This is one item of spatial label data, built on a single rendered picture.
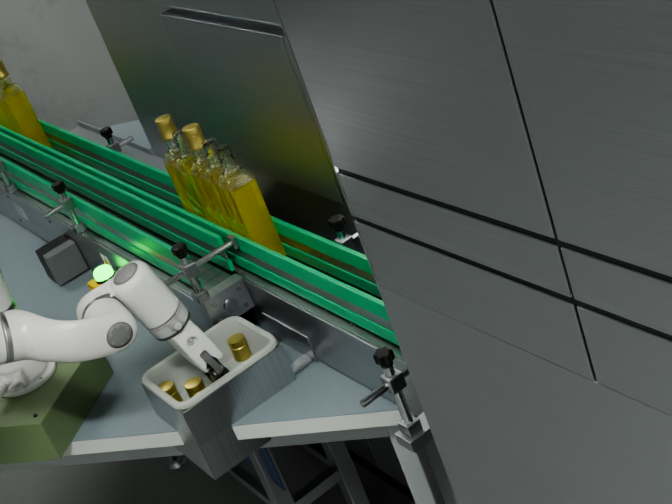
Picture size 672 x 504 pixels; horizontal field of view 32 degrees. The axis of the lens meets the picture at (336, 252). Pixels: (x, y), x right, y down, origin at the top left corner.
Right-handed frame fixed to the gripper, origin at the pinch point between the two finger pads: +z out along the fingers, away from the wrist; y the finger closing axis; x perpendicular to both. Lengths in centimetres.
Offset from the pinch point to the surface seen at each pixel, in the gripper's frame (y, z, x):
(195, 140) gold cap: 22.0, -26.8, -29.0
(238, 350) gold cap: 5.4, 2.6, -6.3
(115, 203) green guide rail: 70, -7, -16
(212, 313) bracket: 12.4, -2.9, -8.2
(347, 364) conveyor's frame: -17.4, 5.8, -16.0
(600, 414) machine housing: -105, -37, -14
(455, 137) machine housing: -96, -65, -21
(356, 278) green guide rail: -13.9, -3.1, -27.7
